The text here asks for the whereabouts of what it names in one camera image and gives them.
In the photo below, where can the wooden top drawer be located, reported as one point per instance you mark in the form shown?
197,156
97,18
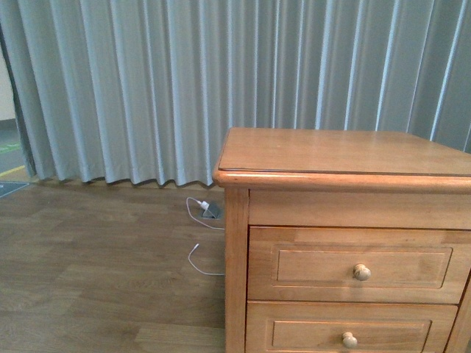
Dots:
426,266

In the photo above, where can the wooden drawer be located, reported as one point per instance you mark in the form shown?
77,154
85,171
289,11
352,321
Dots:
426,266
318,327

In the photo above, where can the wooden bottom drawer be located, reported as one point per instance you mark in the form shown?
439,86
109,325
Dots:
318,327

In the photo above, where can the wooden top drawer knob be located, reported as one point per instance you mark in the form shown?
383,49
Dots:
361,272

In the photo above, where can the wooden drawer knob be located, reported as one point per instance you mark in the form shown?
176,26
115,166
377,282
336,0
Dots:
361,272
349,340

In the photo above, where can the wooden bottom drawer knob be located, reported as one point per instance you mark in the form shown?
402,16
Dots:
349,340

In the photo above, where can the open metal floor socket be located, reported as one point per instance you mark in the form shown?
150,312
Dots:
213,212

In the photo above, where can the white floor plug adapter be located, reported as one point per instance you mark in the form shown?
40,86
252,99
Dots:
203,204

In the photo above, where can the wooden nightstand cabinet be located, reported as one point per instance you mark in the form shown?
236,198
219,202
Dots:
336,179

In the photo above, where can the grey pleated curtain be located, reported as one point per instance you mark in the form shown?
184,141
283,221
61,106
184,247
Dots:
143,90

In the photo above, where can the green floor mat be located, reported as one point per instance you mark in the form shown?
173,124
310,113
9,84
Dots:
9,187

